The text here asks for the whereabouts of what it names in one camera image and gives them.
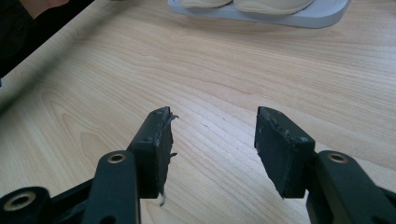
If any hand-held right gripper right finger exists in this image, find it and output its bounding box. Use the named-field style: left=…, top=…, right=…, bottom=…
left=254, top=105, right=396, bottom=224

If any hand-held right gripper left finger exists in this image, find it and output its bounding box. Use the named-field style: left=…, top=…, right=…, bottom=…
left=81, top=105, right=179, bottom=224

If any cream clog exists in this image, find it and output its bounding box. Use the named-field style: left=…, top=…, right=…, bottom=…
left=233, top=0, right=316, bottom=17

